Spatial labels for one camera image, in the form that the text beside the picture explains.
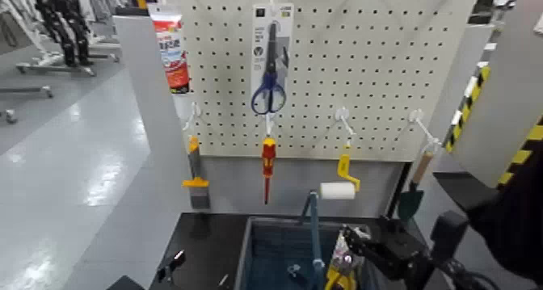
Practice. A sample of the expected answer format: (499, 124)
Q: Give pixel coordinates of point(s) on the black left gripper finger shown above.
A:
(169, 264)
(223, 279)

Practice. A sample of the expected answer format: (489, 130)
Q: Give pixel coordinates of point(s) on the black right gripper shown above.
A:
(399, 253)

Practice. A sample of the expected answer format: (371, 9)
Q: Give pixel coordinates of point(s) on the yellow pliers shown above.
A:
(339, 279)

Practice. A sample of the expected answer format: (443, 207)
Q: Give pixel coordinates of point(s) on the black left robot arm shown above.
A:
(124, 284)

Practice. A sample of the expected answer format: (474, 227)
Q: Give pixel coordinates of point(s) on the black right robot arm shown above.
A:
(517, 224)

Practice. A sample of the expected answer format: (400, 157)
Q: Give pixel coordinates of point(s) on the black metal upright bar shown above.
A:
(403, 175)

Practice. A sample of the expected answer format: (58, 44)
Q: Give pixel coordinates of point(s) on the yellow grey scraper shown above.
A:
(195, 160)

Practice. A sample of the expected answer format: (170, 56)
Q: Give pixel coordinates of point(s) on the red yellow screwdriver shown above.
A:
(269, 156)

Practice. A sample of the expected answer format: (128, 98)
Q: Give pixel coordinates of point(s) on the white pegboard hook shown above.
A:
(268, 124)
(272, 5)
(341, 113)
(418, 117)
(194, 111)

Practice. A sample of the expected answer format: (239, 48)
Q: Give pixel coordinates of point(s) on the cream pegboard panel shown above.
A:
(360, 71)

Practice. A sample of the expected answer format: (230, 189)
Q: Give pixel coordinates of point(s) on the blue scissors in package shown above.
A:
(271, 50)

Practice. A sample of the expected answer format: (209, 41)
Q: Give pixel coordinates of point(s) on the red white sealant tube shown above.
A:
(172, 50)

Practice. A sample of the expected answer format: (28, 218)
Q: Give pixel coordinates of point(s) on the grey wheeled base bar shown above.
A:
(29, 89)

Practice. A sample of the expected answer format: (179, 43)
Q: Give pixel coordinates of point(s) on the black robot on stand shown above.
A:
(63, 24)

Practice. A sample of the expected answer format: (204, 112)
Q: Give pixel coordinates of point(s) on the white robot on stand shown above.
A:
(25, 20)

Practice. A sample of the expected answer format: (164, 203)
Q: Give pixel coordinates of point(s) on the grey display stand frame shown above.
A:
(237, 181)

